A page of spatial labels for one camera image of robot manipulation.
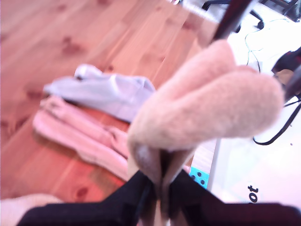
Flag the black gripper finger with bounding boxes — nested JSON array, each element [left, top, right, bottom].
[[168, 170, 224, 226], [103, 170, 151, 226]]

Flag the beige sock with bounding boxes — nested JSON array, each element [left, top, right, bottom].
[[0, 193, 64, 226], [127, 39, 285, 226]]

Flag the light blue ribbed sock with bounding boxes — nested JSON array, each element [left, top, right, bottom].
[[43, 63, 157, 123]]

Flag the turquoise block with black dots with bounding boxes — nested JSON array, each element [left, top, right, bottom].
[[188, 166, 210, 189]]

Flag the black looping arm cable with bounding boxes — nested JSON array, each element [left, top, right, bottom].
[[253, 98, 301, 146]]

